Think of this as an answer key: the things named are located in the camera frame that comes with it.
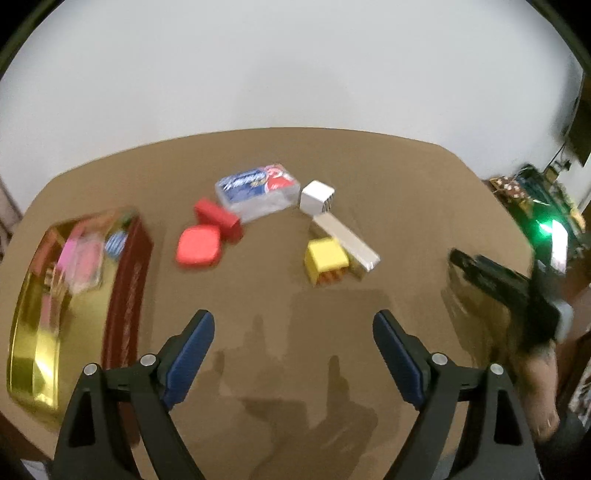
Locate clear blue and red tissue pack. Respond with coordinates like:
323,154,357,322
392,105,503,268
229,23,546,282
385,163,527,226
215,162,301,224

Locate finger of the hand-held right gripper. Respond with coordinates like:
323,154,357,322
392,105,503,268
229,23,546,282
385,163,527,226
449,248,533,319

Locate small blue packet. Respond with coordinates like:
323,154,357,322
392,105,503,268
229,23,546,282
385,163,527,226
104,230,128,259

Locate pink packet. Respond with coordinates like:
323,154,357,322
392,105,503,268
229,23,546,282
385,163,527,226
58,226,108,294

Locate long silver box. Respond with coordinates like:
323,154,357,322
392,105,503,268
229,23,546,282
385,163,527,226
312,214,382,280

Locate circuit boards and cables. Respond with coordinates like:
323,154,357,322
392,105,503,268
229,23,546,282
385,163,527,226
489,159,583,241

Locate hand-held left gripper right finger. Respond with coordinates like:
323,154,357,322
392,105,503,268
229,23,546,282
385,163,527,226
372,309,542,480

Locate red square box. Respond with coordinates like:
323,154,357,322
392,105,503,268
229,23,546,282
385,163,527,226
175,224,222,268

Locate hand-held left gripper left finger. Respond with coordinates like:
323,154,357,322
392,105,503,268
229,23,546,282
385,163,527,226
51,309,216,480

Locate person's right hand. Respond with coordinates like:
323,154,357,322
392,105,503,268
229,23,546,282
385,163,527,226
521,344,562,440

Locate white cube box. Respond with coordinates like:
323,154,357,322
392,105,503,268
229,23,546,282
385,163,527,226
299,180,336,216

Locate gold and red tin box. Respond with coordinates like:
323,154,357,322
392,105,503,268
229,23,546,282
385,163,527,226
6,208,154,428

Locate yellow box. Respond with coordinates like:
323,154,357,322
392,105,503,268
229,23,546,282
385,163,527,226
304,237,351,287

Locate red rectangular box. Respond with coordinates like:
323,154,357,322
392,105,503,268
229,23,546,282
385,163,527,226
194,198,244,243

